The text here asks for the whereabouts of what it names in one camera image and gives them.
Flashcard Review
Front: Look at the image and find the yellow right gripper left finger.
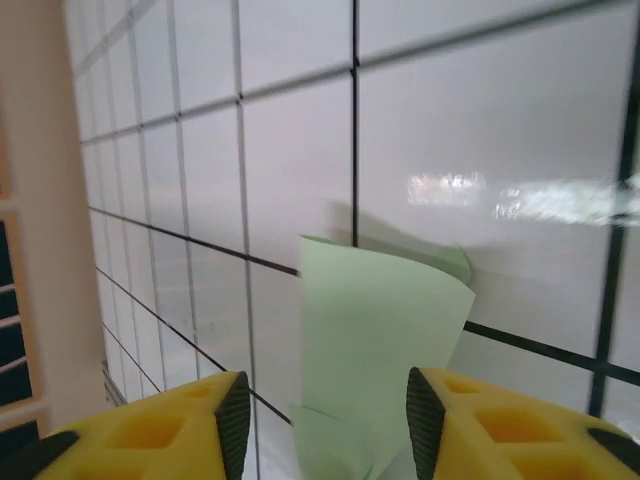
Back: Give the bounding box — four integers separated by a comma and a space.
0, 370, 251, 480

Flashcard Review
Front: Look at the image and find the light green cloth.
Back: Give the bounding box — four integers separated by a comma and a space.
289, 233, 476, 480

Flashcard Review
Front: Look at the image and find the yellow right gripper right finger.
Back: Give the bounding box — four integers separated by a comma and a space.
405, 366, 640, 480

